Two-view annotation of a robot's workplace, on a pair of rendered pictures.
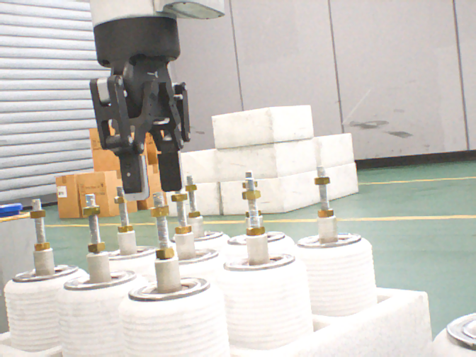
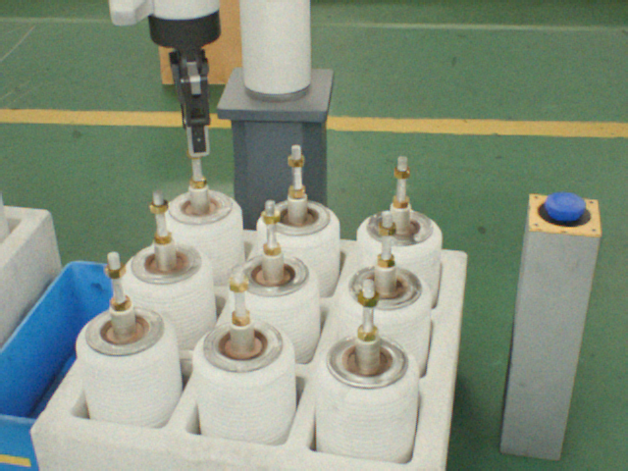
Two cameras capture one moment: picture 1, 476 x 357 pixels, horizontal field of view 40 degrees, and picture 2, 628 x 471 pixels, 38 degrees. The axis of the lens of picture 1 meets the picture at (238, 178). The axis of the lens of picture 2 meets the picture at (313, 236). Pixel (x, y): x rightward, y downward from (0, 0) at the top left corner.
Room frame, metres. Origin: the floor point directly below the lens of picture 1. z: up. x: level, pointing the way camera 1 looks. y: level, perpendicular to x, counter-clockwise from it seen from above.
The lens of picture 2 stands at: (1.44, -0.33, 0.79)
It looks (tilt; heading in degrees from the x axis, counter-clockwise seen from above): 32 degrees down; 146
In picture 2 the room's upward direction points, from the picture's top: 1 degrees counter-clockwise
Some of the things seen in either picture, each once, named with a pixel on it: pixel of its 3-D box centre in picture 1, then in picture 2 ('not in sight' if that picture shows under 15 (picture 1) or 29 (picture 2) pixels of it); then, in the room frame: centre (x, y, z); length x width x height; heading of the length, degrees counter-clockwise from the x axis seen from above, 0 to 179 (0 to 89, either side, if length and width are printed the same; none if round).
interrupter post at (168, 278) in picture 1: (168, 276); (199, 198); (0.60, 0.07, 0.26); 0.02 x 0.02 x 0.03
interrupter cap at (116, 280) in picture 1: (100, 281); (297, 218); (0.68, 0.16, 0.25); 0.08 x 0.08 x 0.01
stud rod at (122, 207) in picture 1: (123, 215); (386, 245); (0.85, 0.15, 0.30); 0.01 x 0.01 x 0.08; 28
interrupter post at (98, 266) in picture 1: (98, 268); (297, 208); (0.68, 0.16, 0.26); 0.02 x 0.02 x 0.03
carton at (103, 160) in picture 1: (118, 146); not in sight; (4.61, 0.80, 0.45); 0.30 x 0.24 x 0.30; 53
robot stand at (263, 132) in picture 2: not in sight; (281, 183); (0.45, 0.28, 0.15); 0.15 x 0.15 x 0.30; 51
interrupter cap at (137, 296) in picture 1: (169, 290); (200, 208); (0.60, 0.07, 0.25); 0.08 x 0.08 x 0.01
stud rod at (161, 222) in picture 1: (162, 233); (196, 168); (0.60, 0.07, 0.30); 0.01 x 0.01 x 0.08; 66
